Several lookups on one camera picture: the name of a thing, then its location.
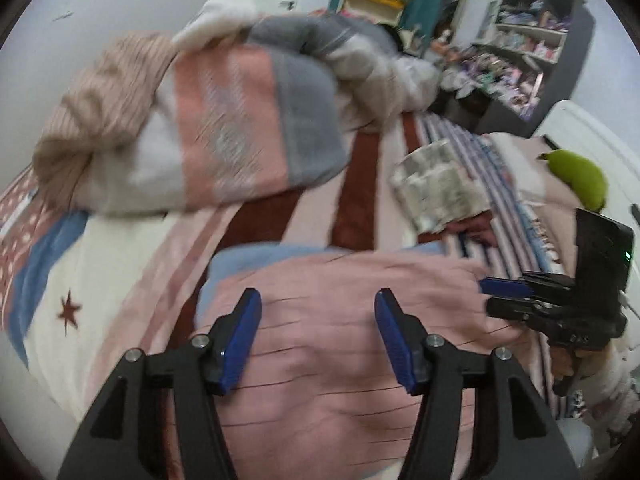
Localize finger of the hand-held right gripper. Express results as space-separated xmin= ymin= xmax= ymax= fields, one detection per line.
xmin=486 ymin=296 xmax=552 ymax=332
xmin=479 ymin=271 xmax=575 ymax=302

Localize green plush pillow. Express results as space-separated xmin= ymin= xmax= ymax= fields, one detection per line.
xmin=537 ymin=149 xmax=610 ymax=212

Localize beige striped cloth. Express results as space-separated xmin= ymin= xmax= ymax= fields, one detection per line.
xmin=32 ymin=32 xmax=176 ymax=196

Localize pink checked pants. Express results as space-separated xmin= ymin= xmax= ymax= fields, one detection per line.
xmin=197 ymin=250 xmax=536 ymax=480

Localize white bed headboard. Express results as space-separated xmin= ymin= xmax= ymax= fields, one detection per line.
xmin=532 ymin=100 xmax=640 ymax=321

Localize person's right hand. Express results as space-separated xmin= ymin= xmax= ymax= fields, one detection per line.
xmin=551 ymin=346 xmax=587 ymax=387

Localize folded grey white printed cloth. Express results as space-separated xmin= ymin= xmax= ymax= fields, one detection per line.
xmin=390 ymin=140 xmax=493 ymax=233

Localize pink grey striped fleece blanket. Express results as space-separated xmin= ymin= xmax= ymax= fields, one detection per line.
xmin=75 ymin=12 xmax=441 ymax=216

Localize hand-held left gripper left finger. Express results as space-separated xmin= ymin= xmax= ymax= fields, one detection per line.
xmin=57 ymin=287 xmax=263 ymax=480

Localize dark red cloth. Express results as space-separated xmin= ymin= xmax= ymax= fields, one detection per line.
xmin=445 ymin=212 xmax=501 ymax=248

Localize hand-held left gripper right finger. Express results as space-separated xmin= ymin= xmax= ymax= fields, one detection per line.
xmin=374 ymin=287 xmax=581 ymax=480

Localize white fluffy cloth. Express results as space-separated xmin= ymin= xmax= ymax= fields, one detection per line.
xmin=172 ymin=0 xmax=261 ymax=48

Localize pink ribbed knit blanket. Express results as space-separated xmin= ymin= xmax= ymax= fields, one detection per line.
xmin=515 ymin=180 xmax=581 ymax=281

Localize dark cluttered shelf unit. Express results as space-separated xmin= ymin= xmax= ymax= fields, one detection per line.
xmin=440 ymin=0 xmax=596 ymax=126

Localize striped printed blanket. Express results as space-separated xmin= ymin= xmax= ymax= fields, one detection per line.
xmin=0 ymin=110 xmax=566 ymax=461

